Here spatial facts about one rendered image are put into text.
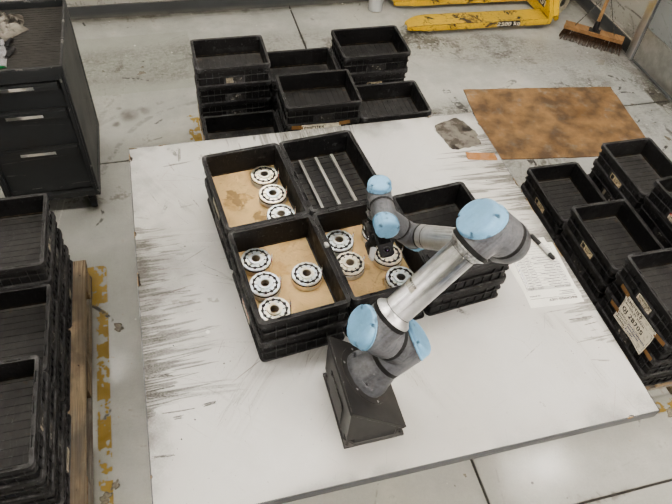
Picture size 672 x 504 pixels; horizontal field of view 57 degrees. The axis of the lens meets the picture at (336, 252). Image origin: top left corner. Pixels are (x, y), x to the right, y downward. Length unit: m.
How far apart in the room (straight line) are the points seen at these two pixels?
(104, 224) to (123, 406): 1.09
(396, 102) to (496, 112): 0.97
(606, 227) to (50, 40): 2.76
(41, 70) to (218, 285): 1.32
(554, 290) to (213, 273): 1.26
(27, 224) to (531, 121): 3.11
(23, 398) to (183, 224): 0.82
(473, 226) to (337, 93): 2.06
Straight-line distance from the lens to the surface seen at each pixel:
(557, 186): 3.58
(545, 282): 2.48
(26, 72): 3.09
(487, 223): 1.55
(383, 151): 2.82
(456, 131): 3.00
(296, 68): 3.88
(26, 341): 2.70
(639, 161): 3.77
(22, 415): 2.40
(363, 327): 1.67
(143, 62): 4.69
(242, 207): 2.35
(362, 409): 1.80
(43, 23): 3.46
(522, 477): 2.84
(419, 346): 1.76
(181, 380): 2.08
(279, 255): 2.19
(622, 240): 3.27
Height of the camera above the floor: 2.50
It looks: 49 degrees down
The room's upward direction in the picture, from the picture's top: 6 degrees clockwise
